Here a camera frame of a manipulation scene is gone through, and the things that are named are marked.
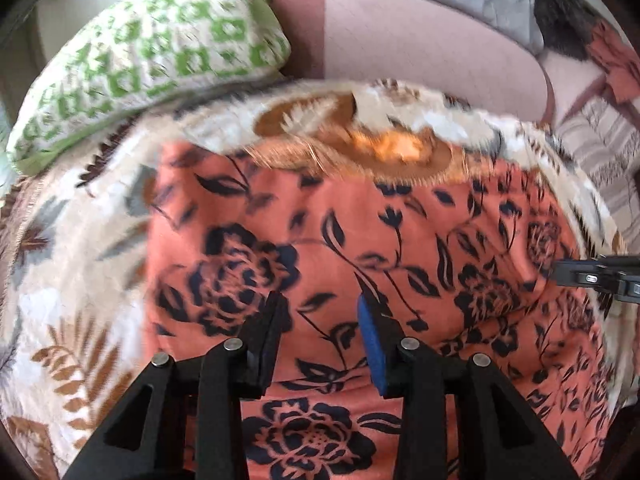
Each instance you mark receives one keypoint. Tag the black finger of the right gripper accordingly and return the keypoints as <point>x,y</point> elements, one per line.
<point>617,276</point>

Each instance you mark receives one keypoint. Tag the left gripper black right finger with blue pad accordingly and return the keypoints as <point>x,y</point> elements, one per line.
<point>474,408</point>

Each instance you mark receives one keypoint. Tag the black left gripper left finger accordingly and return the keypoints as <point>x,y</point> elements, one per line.
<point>182,419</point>

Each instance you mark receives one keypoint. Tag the orange floral garment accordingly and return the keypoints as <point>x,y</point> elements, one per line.
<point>464,267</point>

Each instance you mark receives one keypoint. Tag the striped floral pillow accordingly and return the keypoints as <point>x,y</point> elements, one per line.
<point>605,144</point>

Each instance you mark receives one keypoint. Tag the rust orange cloth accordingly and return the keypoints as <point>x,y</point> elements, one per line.
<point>619,61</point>

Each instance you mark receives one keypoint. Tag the beige leaf-pattern quilt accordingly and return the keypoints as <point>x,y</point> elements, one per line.
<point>75,244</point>

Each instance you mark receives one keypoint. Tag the black fluffy cushion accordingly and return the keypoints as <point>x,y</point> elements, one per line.
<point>566,26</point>

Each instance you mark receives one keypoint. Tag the pink cylindrical bolster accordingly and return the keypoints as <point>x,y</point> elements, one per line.
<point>417,41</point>

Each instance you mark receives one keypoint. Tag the green white patterned pillow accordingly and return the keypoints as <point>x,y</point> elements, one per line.
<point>136,54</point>

